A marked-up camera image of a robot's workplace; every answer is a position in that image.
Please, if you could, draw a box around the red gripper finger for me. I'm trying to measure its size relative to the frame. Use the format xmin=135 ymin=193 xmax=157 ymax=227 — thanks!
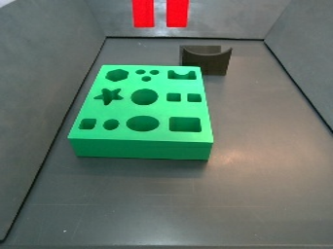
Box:
xmin=133 ymin=0 xmax=156 ymax=28
xmin=166 ymin=0 xmax=190 ymax=28

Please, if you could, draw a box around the green shape-sorting block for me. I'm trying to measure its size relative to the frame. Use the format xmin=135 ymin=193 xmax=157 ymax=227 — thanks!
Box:
xmin=69 ymin=65 xmax=214 ymax=160

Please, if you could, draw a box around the dark curved foam piece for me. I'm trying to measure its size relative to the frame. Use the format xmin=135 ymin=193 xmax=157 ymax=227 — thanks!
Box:
xmin=180 ymin=45 xmax=233 ymax=76

